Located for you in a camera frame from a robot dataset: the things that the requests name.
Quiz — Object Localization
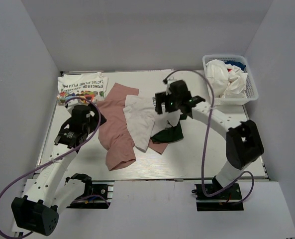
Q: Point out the white t-shirt green lettering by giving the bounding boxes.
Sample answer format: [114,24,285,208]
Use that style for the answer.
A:
[123,95,167,151]

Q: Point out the pink t-shirt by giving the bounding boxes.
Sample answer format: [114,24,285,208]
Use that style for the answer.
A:
[97,83,168,172]

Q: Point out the dark green t-shirt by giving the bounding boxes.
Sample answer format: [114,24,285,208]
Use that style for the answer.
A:
[151,112,187,143]

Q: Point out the plain white t-shirt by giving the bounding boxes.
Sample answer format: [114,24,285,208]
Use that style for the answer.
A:
[205,59,248,99]

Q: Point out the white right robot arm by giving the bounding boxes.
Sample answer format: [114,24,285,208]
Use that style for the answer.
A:
[155,80,264,199]

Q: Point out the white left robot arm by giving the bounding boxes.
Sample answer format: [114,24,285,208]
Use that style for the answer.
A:
[11,104,106,236]

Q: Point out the folded white cartoon print t-shirt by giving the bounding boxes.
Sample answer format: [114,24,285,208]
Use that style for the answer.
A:
[57,72,108,105]

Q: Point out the white plastic laundry basket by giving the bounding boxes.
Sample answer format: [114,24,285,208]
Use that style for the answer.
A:
[202,54,259,106]

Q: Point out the blue garment in basket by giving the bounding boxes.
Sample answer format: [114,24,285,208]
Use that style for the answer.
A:
[224,60,246,72]

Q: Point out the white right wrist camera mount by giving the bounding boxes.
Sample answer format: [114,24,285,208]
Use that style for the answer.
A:
[166,78,177,95]

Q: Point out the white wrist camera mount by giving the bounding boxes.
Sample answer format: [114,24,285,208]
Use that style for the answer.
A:
[64,100,75,113]
[166,78,177,95]

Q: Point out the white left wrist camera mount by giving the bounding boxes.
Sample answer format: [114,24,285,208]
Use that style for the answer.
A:
[64,100,75,113]

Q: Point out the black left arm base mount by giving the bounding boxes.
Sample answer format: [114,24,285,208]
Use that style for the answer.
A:
[68,181,114,209]

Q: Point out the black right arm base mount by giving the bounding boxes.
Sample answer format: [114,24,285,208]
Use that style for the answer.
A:
[192,183,244,212]

